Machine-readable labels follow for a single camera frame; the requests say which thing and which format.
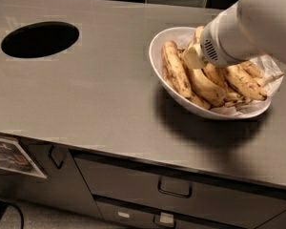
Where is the spotted banana far left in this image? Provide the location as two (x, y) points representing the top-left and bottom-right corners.
(161, 41), (192, 98)

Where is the white paper bowl liner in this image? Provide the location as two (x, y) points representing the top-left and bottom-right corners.
(171, 27), (285, 117)

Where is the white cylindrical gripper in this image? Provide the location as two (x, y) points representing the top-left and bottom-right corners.
(183, 11), (255, 69)

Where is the brown spotted right banana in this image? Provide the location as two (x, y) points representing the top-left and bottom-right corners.
(222, 65), (267, 101)

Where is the dark brown rear banana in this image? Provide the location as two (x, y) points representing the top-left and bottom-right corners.
(240, 61), (265, 87)

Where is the large yellow middle banana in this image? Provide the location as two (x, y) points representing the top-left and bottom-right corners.
(182, 53), (239, 107)

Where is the upright yellow banana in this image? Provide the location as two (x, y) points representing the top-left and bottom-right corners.
(194, 26), (227, 90)

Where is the white oval bowl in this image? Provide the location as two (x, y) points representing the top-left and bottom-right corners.
(148, 26), (284, 121)

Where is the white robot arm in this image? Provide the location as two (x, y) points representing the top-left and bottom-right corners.
(183, 0), (286, 69)

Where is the lower grey drawer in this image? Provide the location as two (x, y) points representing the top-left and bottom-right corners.
(95, 197), (244, 229)

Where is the framed poster on cabinet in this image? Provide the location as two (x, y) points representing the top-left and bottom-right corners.
(0, 137), (47, 178)

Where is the upper grey drawer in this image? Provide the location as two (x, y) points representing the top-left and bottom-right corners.
(73, 152), (286, 229)

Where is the grey drawer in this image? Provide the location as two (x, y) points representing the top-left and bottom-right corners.
(95, 197), (244, 229)
(73, 152), (286, 229)

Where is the round black counter hole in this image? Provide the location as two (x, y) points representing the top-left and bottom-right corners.
(1, 21), (80, 59)

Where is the grey cabinet door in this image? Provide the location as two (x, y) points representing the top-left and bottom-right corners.
(0, 137), (100, 218)

